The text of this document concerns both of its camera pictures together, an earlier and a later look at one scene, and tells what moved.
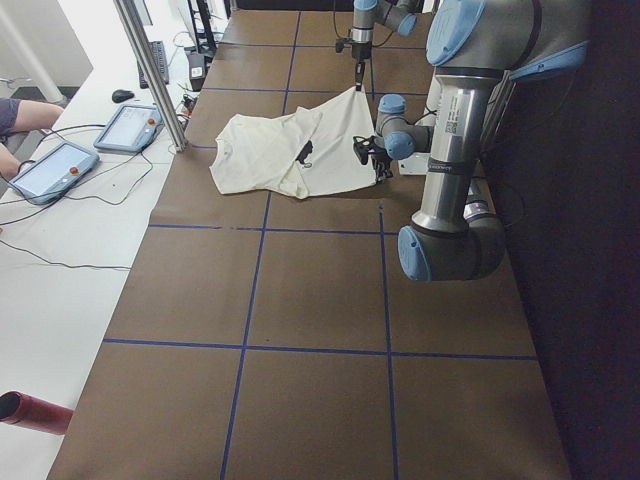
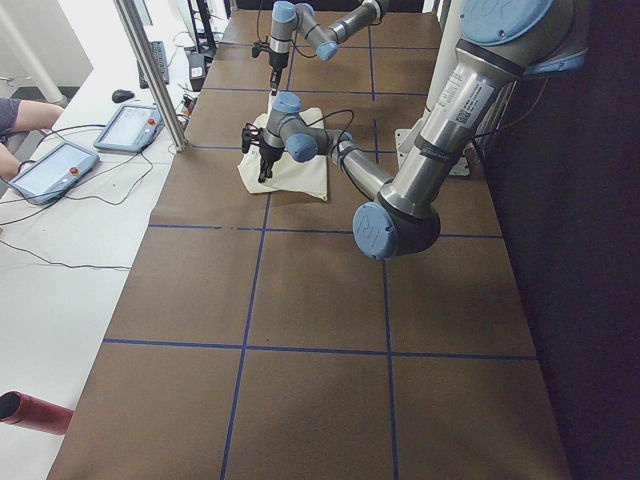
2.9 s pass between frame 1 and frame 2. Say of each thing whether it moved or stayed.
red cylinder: stayed
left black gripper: moved
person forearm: stayed
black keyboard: stayed
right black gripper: moved
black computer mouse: stayed
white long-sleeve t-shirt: moved
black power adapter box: stayed
